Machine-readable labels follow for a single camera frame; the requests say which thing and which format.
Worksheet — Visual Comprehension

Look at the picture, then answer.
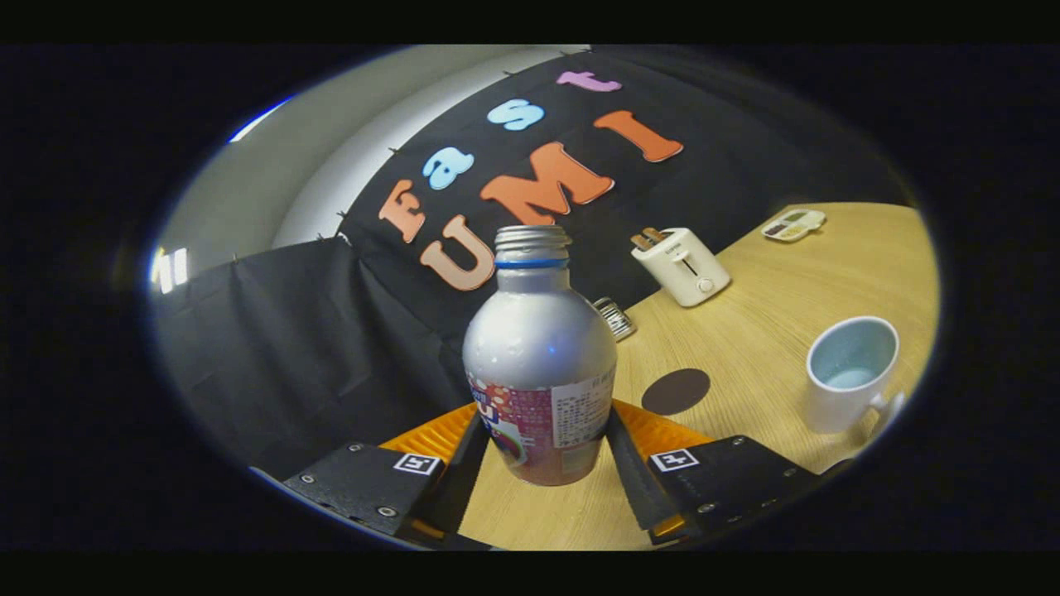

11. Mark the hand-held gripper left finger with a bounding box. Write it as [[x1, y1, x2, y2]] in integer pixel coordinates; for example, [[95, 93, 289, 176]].
[[282, 401, 491, 551]]

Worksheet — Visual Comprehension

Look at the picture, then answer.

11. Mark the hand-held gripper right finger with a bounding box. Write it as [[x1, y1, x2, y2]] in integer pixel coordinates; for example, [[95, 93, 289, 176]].
[[605, 401, 829, 545]]

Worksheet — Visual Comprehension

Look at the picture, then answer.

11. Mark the dark brown round coaster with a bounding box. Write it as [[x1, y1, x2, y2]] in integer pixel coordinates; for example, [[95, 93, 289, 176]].
[[641, 368, 711, 416]]

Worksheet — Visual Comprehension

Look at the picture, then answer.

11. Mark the silver juice bottle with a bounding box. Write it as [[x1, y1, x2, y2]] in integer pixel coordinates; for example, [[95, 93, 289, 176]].
[[462, 225, 619, 487]]

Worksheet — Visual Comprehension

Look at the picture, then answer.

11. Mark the white cup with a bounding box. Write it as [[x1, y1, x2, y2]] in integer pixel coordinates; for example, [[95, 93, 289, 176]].
[[803, 315, 908, 435]]

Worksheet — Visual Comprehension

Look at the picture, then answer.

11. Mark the wooden table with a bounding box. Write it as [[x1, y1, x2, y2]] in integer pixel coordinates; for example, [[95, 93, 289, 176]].
[[457, 202, 941, 551]]

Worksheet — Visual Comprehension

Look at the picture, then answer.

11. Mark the white toaster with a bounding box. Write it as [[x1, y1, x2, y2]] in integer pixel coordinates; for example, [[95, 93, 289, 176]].
[[631, 228, 732, 308]]

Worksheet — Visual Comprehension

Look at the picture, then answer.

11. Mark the ceiling light panel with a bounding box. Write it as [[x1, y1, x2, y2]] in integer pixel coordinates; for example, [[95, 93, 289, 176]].
[[149, 246, 190, 295]]

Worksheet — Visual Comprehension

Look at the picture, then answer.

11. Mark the metal wire basket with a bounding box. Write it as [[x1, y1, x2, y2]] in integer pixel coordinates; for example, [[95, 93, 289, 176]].
[[593, 296, 638, 342]]

